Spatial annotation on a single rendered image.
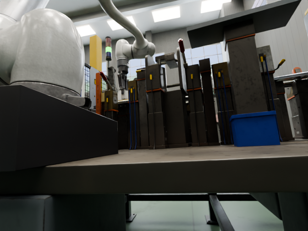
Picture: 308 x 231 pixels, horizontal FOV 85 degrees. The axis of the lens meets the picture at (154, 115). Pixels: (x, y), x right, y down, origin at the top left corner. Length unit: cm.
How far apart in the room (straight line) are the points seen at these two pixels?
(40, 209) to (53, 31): 37
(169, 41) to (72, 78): 919
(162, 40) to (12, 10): 909
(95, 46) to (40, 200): 197
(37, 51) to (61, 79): 7
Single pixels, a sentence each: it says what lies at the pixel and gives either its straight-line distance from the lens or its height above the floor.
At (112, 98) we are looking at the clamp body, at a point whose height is 100.
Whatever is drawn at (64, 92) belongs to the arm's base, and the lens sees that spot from 45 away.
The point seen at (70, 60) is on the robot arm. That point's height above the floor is 94.
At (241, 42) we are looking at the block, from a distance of 74.
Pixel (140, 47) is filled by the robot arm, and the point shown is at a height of 137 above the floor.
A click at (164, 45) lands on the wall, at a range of 949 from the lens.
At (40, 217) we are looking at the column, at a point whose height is 64.
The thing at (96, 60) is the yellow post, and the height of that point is 168.
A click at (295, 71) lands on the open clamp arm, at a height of 108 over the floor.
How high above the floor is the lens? 72
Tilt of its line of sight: 10 degrees up
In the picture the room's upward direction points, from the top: 4 degrees counter-clockwise
